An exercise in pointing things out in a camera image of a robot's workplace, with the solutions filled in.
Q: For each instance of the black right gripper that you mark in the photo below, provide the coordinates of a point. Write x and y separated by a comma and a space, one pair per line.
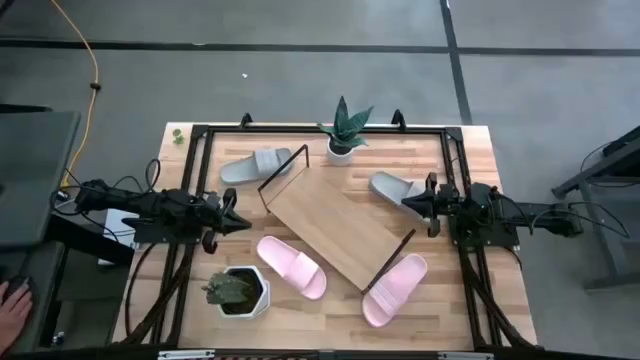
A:
442, 202

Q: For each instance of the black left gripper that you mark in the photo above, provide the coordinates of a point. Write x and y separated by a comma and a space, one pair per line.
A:
215, 217

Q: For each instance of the grey slide sandal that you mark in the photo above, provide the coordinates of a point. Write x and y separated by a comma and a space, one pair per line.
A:
250, 167
390, 187

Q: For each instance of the pink slide sandal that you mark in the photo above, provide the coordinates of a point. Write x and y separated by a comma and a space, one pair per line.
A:
395, 290
290, 265

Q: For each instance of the wooden shelf with black frame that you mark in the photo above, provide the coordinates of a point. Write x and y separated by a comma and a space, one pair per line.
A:
330, 220

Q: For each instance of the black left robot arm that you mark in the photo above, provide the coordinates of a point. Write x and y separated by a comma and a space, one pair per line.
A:
150, 205

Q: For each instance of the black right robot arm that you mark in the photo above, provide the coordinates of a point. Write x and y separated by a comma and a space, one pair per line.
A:
525, 212

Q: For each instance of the cactus in white hexagonal pot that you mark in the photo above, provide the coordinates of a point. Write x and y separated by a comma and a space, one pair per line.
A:
262, 295

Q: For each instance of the snake plant in white pot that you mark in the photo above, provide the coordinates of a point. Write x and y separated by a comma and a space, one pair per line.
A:
340, 155

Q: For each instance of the black desk beam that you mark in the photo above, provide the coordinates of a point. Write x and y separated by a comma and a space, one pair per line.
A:
90, 240

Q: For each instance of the dark grey desk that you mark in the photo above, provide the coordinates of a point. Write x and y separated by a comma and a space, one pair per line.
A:
47, 280

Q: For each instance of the grey metal stand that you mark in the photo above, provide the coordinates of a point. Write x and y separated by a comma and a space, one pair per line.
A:
611, 255

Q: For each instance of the dark grey desk panel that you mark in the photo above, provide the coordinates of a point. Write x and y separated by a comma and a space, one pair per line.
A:
35, 175

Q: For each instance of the black computer mouse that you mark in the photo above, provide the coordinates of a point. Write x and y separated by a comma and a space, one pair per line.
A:
17, 282

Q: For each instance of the person's hand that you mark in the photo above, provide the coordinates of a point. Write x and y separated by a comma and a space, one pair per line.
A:
15, 315

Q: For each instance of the black frame clamp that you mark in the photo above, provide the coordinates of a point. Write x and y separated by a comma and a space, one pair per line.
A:
398, 120
246, 120

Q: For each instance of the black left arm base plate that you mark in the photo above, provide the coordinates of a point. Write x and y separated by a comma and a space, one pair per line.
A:
150, 235

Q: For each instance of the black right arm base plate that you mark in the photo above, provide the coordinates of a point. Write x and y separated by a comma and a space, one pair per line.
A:
500, 240

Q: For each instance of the black aluminium table frame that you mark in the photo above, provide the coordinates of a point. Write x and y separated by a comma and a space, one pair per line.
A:
300, 129

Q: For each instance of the silver metal bracket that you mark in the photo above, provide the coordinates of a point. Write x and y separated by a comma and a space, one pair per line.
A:
185, 355
465, 356

